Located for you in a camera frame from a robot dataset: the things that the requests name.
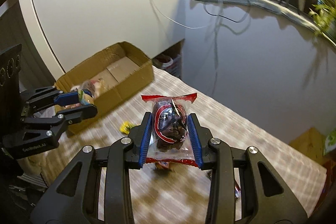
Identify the green potted plant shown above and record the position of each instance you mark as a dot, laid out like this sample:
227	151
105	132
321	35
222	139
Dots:
323	16

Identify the chocolate muffin clear wrapper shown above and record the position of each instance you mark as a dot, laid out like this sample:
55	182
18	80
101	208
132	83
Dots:
170	141

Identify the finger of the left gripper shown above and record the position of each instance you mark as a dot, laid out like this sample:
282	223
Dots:
66	99
77	114

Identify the green yellow snack packet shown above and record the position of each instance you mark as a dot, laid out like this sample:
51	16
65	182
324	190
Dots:
85	97

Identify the red snack wrapper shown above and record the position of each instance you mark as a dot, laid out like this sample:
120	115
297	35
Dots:
237	191

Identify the pink white snack packet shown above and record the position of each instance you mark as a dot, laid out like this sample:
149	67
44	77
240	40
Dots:
95	87

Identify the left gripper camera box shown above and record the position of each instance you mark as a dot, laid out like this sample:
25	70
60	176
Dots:
10	94

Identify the green snack bag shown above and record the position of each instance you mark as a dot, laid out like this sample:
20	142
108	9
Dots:
330	143

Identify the brown cardboard box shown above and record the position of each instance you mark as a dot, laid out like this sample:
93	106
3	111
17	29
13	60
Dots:
125	70

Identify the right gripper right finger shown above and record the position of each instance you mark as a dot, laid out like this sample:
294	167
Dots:
205	152

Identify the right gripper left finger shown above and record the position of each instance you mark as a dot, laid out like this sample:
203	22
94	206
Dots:
136	152

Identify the Snickers bar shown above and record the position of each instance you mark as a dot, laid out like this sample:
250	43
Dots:
163	166

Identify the plaid table cloth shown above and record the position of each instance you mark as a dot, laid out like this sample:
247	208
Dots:
90	182

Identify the yellow candy packet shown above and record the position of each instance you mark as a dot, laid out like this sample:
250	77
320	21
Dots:
126	127

